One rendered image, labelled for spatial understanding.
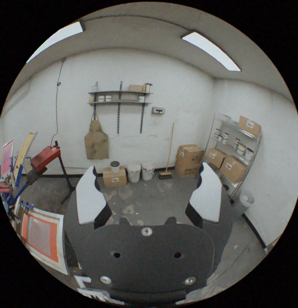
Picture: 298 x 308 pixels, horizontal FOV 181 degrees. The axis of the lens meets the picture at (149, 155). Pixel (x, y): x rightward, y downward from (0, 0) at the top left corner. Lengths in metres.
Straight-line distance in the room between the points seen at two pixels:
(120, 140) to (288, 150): 3.67
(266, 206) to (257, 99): 2.29
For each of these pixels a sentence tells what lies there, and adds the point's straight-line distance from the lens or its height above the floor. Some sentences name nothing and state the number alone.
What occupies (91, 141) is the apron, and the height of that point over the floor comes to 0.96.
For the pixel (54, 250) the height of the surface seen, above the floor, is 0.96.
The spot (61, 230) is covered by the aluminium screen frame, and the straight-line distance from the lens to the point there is 0.96.
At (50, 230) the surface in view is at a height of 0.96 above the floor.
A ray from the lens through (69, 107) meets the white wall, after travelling 2.33.
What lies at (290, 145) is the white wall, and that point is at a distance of 2.61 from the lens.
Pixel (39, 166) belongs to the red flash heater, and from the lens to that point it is 1.71.
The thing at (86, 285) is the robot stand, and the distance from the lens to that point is 1.79.
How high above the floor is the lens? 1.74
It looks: 28 degrees down
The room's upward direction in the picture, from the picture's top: 7 degrees clockwise
